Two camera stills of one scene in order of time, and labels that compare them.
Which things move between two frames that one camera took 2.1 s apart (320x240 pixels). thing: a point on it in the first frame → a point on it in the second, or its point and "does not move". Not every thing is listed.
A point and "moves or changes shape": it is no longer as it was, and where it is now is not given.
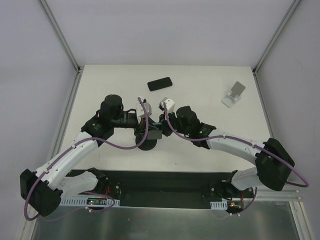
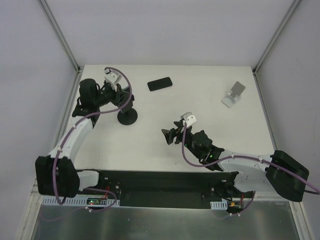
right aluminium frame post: (292, 8) does not move
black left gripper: (139, 128) → (122, 97)
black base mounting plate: (205, 189) does not move
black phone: (160, 83) does not move
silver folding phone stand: (234, 95) does not move
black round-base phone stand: (151, 140) moves or changes shape
